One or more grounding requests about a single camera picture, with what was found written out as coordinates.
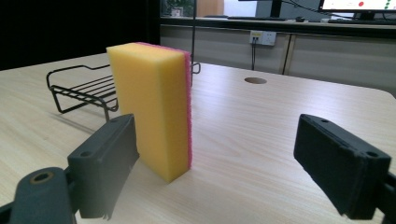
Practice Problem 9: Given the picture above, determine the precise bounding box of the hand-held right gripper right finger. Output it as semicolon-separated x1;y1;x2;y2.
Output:
292;113;392;220

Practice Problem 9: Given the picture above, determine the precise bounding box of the black power cable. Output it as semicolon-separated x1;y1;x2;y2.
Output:
251;37;258;71

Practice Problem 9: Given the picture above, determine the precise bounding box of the white wall socket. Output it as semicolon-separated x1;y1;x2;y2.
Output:
248;30;277;47

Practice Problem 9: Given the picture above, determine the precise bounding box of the black keyboard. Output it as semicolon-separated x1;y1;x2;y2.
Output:
327;18;396;26

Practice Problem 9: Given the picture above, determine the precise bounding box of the long dark desk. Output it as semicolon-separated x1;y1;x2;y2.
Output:
160;16;396;40

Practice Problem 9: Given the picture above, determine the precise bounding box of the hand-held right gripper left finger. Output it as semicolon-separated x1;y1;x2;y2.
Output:
66;113;140;221

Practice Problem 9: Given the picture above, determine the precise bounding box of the black wire rack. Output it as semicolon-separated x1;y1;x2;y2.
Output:
46;0;202;122

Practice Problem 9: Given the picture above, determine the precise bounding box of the yellow sponge with pink pad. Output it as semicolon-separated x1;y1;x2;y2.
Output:
106;41;193;184

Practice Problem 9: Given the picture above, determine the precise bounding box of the computer monitor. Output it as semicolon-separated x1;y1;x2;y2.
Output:
318;0;396;21

